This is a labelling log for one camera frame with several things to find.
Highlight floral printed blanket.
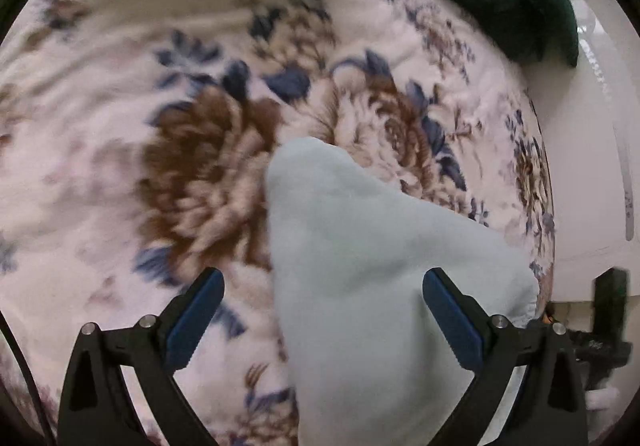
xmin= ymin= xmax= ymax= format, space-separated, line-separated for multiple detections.
xmin=0 ymin=0 xmax=557 ymax=446

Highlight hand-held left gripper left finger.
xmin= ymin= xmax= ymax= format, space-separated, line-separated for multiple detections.
xmin=57 ymin=268 xmax=225 ymax=446

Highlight light blue pants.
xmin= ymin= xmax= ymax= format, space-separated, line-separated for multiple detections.
xmin=264 ymin=137 xmax=542 ymax=446

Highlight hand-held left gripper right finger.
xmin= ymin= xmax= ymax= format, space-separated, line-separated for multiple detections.
xmin=422 ymin=268 xmax=588 ymax=446

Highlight black cable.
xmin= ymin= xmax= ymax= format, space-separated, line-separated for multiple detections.
xmin=0 ymin=311 xmax=56 ymax=446

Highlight black device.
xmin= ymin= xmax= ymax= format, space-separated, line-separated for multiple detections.
xmin=570 ymin=268 xmax=630 ymax=389

